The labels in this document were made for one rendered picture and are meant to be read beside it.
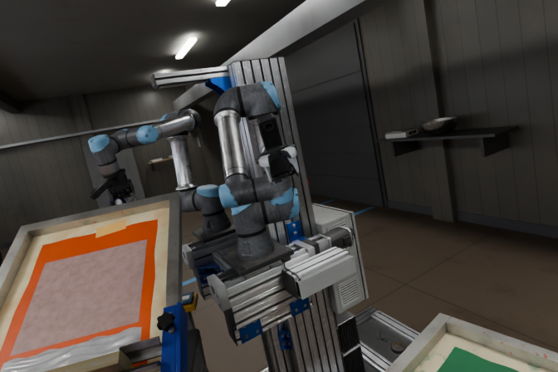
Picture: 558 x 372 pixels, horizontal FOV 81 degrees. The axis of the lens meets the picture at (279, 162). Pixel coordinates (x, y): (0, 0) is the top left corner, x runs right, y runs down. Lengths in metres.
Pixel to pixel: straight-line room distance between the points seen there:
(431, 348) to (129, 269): 0.99
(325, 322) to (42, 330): 1.18
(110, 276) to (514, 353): 1.24
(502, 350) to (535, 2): 3.44
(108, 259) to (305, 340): 1.00
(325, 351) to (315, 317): 0.20
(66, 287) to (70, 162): 9.12
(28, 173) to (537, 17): 10.34
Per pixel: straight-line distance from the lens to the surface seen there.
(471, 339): 1.32
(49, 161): 10.38
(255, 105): 1.21
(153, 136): 1.43
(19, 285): 1.40
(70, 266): 1.34
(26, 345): 1.25
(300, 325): 1.74
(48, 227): 1.49
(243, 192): 0.98
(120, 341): 1.09
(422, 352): 1.23
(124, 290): 1.18
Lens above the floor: 1.75
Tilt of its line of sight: 7 degrees down
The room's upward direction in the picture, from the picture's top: 11 degrees counter-clockwise
